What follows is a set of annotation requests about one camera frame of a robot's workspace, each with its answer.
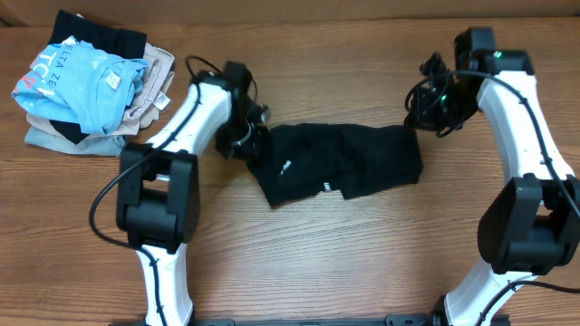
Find black t-shirt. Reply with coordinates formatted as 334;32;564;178
246;123;423;207

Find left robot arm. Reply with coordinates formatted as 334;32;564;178
116;62;269;325

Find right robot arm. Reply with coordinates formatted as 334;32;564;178
385;27;579;326

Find beige folded garment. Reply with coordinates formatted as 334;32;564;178
25;42;177;138

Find grey-blue folded garment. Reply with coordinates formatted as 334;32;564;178
24;127;127;157

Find black folded garment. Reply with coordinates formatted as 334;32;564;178
48;10;147;59

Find light blue printed t-shirt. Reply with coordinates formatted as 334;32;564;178
12;36;149;135

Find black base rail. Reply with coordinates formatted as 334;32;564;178
108;312;513;326

